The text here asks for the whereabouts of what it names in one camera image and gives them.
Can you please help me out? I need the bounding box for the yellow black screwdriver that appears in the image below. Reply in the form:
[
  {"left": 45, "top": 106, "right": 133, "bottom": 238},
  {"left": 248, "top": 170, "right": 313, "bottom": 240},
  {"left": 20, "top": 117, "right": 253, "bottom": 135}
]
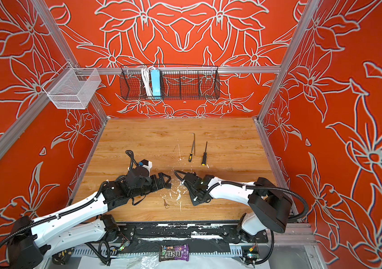
[{"left": 201, "top": 142, "right": 208, "bottom": 166}]

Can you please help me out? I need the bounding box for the clear plastic wall bin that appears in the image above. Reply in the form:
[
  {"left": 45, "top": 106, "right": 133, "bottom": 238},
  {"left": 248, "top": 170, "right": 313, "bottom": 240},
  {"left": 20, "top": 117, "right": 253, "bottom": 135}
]
[{"left": 42, "top": 68, "right": 101, "bottom": 109}]

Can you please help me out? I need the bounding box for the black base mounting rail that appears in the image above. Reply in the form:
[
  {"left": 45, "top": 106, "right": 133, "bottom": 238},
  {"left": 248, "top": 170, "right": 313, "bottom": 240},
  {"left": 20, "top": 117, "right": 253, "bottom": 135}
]
[{"left": 117, "top": 220, "right": 268, "bottom": 244}]

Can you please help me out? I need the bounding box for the black wire wall basket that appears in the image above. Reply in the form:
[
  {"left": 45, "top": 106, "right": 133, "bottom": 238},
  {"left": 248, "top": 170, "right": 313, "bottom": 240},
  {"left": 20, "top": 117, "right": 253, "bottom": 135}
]
[{"left": 119, "top": 65, "right": 221, "bottom": 101}]

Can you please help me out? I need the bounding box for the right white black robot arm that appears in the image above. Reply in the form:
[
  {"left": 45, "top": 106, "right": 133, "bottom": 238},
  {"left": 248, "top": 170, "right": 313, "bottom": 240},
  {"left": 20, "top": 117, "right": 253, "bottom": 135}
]
[{"left": 174, "top": 170, "right": 309, "bottom": 235}]

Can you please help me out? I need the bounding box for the light blue box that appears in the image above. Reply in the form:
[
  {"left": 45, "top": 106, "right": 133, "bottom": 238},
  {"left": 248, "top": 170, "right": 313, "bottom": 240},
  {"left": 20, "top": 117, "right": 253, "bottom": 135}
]
[{"left": 151, "top": 69, "right": 161, "bottom": 99}]

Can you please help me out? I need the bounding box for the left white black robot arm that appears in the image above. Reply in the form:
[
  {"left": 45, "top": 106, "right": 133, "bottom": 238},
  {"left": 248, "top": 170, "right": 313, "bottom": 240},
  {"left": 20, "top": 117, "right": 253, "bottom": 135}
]
[{"left": 0, "top": 150, "right": 171, "bottom": 269}]

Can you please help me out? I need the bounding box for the purple candy bag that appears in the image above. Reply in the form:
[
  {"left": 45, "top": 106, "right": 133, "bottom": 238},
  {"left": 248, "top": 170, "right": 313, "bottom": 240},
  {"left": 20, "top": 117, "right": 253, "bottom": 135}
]
[{"left": 158, "top": 244, "right": 189, "bottom": 262}]

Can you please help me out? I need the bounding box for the clear plastic sheet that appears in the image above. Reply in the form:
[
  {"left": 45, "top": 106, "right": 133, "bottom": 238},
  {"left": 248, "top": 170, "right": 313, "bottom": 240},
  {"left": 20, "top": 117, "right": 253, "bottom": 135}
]
[{"left": 125, "top": 256, "right": 161, "bottom": 269}]

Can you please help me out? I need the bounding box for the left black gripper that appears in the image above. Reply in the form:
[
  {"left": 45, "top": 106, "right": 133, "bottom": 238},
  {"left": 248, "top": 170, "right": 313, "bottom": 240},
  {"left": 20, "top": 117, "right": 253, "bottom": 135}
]
[{"left": 131, "top": 171, "right": 173, "bottom": 199}]

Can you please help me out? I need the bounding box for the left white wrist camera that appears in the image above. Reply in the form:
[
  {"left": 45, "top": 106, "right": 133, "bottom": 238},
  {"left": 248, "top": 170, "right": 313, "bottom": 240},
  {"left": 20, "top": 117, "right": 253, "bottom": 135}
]
[{"left": 138, "top": 159, "right": 153, "bottom": 173}]

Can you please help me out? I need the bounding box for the white coiled cable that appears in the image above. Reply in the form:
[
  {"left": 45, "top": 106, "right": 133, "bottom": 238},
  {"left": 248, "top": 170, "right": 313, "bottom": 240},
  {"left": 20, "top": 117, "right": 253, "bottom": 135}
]
[{"left": 141, "top": 67, "right": 153, "bottom": 98}]

